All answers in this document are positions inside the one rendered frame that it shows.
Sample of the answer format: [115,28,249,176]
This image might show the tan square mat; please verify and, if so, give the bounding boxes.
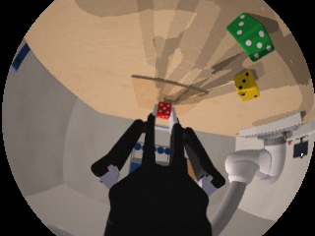
[131,76,209,115]

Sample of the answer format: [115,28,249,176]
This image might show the green die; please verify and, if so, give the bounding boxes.
[226,13,275,62]

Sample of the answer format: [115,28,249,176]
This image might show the yellow die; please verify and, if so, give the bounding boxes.
[233,70,260,101]

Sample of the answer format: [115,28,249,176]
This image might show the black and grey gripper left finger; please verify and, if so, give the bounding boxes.
[91,104,158,199]

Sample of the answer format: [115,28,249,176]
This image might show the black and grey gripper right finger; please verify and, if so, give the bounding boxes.
[169,106,225,201]

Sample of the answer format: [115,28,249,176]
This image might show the red die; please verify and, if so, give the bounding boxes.
[157,102,172,119]

